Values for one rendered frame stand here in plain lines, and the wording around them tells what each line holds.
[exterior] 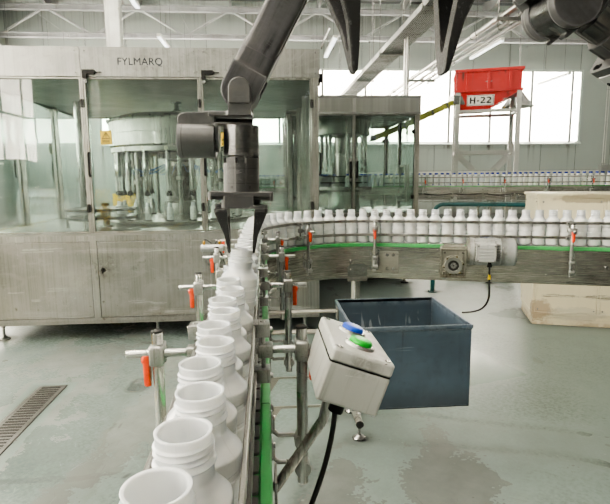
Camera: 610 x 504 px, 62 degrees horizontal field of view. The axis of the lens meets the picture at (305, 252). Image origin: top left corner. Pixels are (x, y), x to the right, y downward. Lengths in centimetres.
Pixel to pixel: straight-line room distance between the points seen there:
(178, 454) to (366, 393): 35
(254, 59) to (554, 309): 450
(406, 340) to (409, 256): 128
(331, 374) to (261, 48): 49
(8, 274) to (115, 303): 87
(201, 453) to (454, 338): 108
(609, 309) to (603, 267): 251
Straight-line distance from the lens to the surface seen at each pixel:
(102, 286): 451
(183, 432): 36
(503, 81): 774
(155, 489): 31
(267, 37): 82
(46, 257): 461
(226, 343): 52
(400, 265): 258
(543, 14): 94
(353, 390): 63
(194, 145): 81
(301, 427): 79
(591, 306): 514
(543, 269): 263
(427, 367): 136
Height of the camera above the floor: 132
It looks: 8 degrees down
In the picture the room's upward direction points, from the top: 1 degrees counter-clockwise
